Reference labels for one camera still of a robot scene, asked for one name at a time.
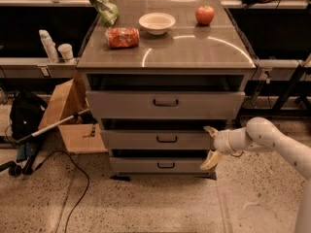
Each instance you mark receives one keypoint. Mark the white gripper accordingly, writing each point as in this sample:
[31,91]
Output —
[222,142]

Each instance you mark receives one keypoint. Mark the grey drawer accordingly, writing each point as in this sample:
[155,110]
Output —
[164,96]
[181,162]
[158,134]

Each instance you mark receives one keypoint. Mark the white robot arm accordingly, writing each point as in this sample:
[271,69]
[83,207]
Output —
[260,135]

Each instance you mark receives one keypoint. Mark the grey drawer cabinet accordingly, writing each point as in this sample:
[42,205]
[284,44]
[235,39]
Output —
[185,49]

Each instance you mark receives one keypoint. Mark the grey bottom drawer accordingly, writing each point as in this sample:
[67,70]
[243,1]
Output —
[181,162]

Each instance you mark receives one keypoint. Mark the grey top drawer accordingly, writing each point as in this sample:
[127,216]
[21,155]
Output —
[164,96]

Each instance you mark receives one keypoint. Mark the red apple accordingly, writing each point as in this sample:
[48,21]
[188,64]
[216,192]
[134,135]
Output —
[204,15]

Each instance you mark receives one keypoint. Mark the white bowl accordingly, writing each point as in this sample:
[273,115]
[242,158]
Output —
[157,23]

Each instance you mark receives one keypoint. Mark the white and black pole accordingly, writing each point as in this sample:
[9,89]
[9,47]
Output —
[49,127]

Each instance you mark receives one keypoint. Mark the orange snack bag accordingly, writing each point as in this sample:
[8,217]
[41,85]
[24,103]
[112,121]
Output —
[120,38]

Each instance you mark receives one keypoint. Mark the brown cardboard box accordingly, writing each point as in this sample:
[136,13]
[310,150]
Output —
[68,110]

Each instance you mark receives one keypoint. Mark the white paper cup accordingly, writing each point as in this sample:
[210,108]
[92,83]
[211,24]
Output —
[66,53]

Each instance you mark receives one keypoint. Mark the black backpack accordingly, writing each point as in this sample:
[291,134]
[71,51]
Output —
[26,114]

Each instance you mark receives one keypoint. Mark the green chip bag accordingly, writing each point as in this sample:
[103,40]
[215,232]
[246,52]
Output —
[107,10]

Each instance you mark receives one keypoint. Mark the white bottle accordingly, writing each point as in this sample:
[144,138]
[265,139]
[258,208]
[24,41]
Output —
[49,45]

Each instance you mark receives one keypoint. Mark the black headphones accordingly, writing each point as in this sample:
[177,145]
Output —
[12,168]

